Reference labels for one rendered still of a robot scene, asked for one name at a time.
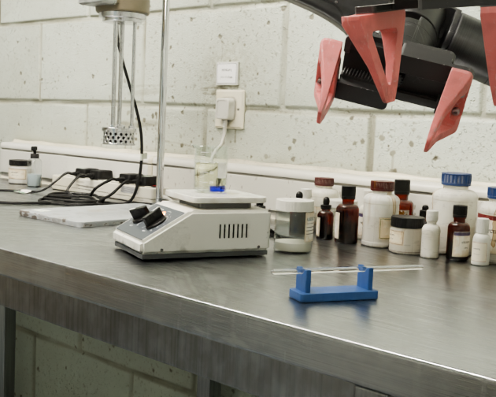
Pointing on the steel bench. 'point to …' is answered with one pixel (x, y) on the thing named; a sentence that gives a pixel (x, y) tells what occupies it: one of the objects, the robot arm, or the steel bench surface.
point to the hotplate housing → (204, 232)
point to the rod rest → (305, 294)
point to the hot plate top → (216, 197)
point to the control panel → (145, 225)
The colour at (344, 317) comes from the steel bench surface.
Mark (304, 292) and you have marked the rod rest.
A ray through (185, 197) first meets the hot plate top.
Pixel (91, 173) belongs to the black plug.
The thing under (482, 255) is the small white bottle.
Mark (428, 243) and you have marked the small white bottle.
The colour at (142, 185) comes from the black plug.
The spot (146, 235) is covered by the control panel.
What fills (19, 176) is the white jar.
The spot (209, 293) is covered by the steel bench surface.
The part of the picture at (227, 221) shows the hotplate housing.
